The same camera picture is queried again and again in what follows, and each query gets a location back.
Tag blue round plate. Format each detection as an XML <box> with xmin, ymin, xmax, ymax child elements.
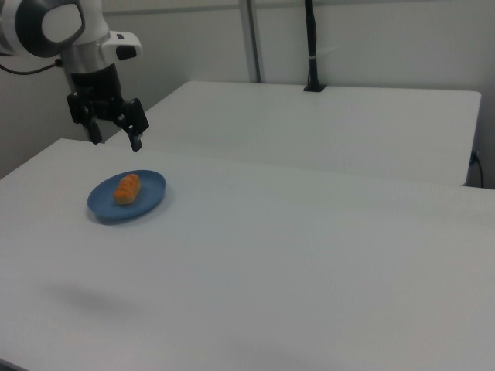
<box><xmin>87</xmin><ymin>168</ymin><xmax>168</xmax><ymax>224</ymax></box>

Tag orange braided bread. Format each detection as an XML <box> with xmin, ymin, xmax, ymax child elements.
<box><xmin>112</xmin><ymin>173</ymin><xmax>142</xmax><ymax>206</ymax></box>

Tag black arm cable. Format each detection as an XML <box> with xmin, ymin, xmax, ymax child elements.
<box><xmin>0</xmin><ymin>52</ymin><xmax>65</xmax><ymax>75</ymax></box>

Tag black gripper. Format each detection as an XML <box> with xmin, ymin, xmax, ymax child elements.
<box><xmin>67</xmin><ymin>63</ymin><xmax>150</xmax><ymax>153</ymax></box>

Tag grey metal wall post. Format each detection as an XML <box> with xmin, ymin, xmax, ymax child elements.
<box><xmin>236</xmin><ymin>0</ymin><xmax>268</xmax><ymax>84</ymax></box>

